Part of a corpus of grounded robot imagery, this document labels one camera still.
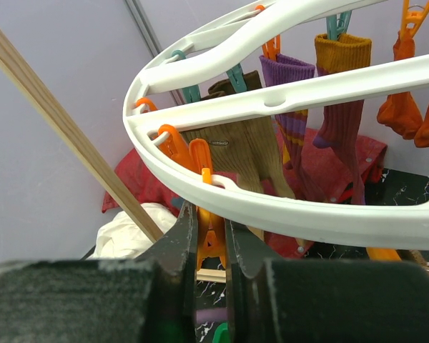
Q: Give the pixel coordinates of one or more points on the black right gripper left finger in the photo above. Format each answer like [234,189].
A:
[150,298]

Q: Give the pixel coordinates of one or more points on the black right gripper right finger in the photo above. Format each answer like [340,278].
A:
[273,299]

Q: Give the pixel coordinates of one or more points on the orange gripped clothes peg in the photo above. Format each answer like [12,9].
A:
[210,237]

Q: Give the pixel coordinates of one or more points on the white round clip hanger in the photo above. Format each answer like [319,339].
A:
[225,42]

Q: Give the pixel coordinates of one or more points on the green plastic tray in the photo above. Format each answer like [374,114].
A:
[222,334]

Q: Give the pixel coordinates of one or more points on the white crumpled cloth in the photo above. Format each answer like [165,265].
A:
[122,238]

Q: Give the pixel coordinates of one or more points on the olive brown hanging sock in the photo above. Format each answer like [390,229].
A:
[247,149]

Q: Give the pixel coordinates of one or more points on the red patterned pillow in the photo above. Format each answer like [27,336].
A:
[327,171]

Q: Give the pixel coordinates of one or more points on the purple hanging sock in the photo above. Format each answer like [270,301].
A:
[292,125]

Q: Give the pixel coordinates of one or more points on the maroon mustard hanging sock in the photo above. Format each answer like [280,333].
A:
[339,130]

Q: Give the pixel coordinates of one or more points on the orange hanging sock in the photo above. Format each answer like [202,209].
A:
[400,113]

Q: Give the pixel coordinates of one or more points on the teal clothes peg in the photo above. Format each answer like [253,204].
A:
[337,24]

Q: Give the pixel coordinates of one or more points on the wooden drying rack frame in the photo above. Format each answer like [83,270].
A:
[33,88]

